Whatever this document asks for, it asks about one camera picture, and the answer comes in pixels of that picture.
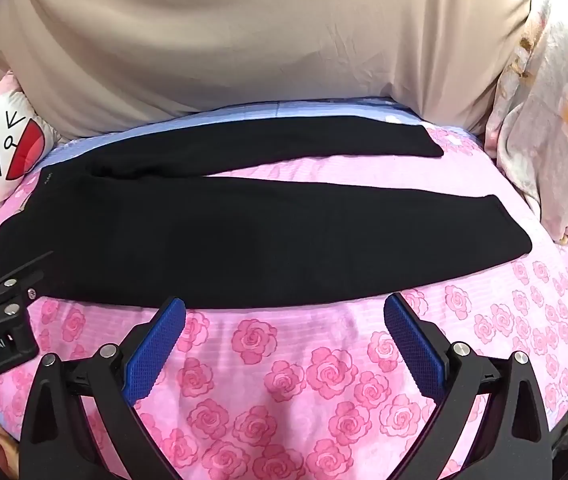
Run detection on cartoon face pillow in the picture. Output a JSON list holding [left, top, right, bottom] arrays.
[[0, 72, 57, 211]]

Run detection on beige cloth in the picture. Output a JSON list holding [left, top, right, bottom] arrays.
[[0, 0, 554, 141]]

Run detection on black pants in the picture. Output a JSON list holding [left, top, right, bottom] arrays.
[[0, 119, 534, 308]]

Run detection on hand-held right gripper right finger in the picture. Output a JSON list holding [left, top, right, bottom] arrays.
[[384, 292, 554, 480]]

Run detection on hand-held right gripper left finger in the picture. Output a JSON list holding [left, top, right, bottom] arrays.
[[19, 297, 187, 480]]

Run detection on pale floral blanket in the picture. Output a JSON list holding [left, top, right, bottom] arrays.
[[484, 0, 568, 246]]

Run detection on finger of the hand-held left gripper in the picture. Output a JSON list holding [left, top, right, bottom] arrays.
[[0, 251, 56, 306]]

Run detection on pink rose print bedsheet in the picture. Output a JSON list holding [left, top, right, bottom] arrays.
[[0, 97, 568, 480]]

